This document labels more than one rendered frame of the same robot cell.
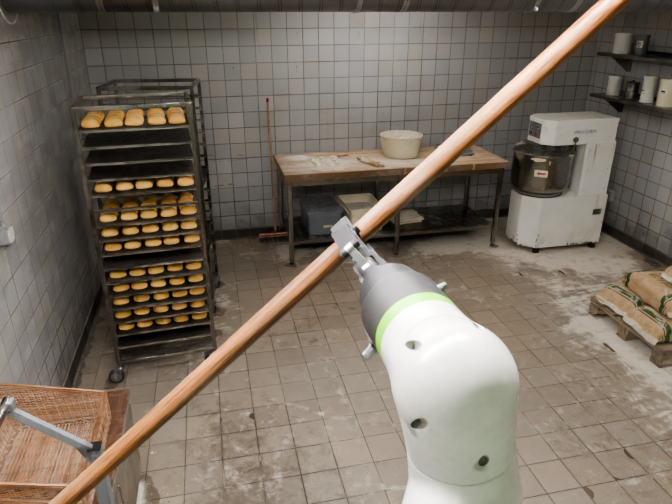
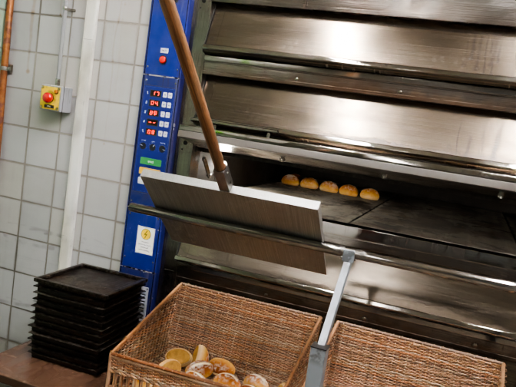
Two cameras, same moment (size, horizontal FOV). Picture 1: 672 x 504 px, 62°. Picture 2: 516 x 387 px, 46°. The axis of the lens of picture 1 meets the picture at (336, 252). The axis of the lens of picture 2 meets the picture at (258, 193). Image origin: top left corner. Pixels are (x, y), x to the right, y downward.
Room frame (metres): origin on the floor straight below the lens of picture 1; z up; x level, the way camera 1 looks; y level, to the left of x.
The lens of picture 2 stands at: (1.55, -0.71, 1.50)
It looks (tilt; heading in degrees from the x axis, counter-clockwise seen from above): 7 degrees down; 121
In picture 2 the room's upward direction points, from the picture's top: 8 degrees clockwise
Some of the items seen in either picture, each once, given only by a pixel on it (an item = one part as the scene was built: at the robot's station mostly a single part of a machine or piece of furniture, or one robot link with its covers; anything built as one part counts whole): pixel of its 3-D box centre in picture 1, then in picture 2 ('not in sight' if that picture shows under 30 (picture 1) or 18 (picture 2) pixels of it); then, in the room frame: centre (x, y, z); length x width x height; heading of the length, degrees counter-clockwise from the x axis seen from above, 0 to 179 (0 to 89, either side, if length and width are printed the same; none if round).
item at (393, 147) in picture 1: (400, 144); not in sight; (5.59, -0.65, 1.01); 0.43 x 0.42 x 0.21; 103
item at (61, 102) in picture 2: not in sight; (55, 98); (-0.43, 0.93, 1.46); 0.10 x 0.07 x 0.10; 13
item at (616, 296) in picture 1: (643, 296); not in sight; (3.83, -2.38, 0.22); 0.62 x 0.36 x 0.15; 108
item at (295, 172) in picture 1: (386, 201); not in sight; (5.48, -0.52, 0.45); 2.20 x 0.80 x 0.90; 103
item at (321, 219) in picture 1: (320, 215); not in sight; (5.32, 0.16, 0.35); 0.50 x 0.36 x 0.24; 13
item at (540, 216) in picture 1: (553, 182); not in sight; (5.44, -2.19, 0.66); 0.92 x 0.59 x 1.32; 103
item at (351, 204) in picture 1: (360, 212); not in sight; (5.42, -0.25, 0.35); 0.50 x 0.36 x 0.24; 14
